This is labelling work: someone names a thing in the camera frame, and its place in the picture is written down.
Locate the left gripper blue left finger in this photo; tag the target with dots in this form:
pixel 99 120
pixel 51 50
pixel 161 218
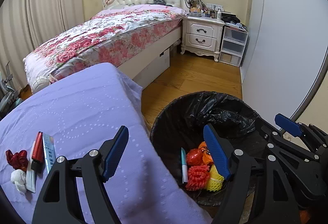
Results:
pixel 59 201

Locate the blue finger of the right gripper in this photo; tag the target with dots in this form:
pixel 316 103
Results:
pixel 288 125

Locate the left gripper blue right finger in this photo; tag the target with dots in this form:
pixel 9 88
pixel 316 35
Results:
pixel 235 166

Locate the yellow foam net bundle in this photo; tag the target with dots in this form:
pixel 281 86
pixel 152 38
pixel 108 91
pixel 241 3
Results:
pixel 215 182

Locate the white sachet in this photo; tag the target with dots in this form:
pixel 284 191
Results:
pixel 31 174

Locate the red foam net bundle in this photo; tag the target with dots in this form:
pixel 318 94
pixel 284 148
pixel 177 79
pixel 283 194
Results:
pixel 198 177

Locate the red cylindrical tube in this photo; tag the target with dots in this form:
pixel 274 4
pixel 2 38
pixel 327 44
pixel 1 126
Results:
pixel 38 154

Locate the light blue packet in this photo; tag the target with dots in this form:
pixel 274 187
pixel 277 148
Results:
pixel 49 151

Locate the white tissue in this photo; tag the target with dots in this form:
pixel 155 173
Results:
pixel 18 178

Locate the teal white pen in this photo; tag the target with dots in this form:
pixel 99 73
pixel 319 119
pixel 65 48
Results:
pixel 184 166

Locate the dark red wrapper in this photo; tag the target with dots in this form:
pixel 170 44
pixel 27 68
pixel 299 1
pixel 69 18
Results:
pixel 17 160

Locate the white sliding wardrobe door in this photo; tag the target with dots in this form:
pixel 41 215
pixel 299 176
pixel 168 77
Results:
pixel 286 56

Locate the purple tablecloth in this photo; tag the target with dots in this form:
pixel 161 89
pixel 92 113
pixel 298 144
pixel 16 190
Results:
pixel 82 111

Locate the translucent plastic drawer unit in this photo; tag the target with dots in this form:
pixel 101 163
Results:
pixel 233 44

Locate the grey office chair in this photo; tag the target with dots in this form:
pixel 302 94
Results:
pixel 10 99

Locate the white under-bed storage box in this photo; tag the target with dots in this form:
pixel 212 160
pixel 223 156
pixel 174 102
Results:
pixel 153 70

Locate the white two-drawer nightstand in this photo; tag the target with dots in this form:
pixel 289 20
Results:
pixel 202 36

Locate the pink floral bedspread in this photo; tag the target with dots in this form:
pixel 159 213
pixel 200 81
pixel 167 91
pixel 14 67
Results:
pixel 111 36

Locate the dark item on pillow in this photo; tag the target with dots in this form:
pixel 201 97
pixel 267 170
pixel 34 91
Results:
pixel 161 2

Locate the beige curtains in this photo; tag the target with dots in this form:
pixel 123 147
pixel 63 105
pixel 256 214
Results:
pixel 26 24

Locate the white tufted bed frame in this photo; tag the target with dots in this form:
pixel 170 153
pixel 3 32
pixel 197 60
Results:
pixel 137 63

